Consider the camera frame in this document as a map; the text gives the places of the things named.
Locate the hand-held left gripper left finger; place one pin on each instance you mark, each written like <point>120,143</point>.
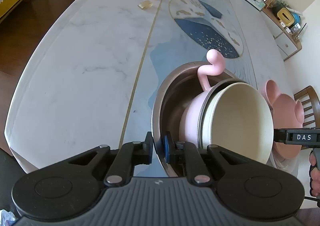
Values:
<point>148,148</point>

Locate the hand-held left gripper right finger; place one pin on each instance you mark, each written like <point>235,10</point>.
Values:
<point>166,150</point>

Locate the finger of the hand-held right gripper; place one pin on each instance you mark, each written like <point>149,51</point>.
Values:
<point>281,136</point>

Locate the pink bear-shaped plate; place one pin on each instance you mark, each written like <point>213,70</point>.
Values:
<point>285,108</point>

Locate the large white plate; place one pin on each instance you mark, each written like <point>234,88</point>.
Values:
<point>282,164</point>

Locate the cream bowl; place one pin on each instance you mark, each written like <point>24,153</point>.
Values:
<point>237,118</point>

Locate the large stainless steel bowl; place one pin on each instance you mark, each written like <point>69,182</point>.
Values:
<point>167,101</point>

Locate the person's right hand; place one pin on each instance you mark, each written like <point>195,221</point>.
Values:
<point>315,181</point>

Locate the wooden slat-back chair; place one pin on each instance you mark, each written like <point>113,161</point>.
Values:
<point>310,106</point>

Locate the white wooden sideboard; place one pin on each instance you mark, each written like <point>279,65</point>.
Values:
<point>282,38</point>

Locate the blue globe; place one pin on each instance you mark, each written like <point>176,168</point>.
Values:
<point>297,18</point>

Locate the yellow tissue holder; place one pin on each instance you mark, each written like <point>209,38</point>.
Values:
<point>286,16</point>

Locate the white marker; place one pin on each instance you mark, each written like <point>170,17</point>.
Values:
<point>295,11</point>

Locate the yellowish round soap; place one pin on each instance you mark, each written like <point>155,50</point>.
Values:
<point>145,4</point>

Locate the clear plastic bag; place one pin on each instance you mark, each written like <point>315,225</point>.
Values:
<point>6,218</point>

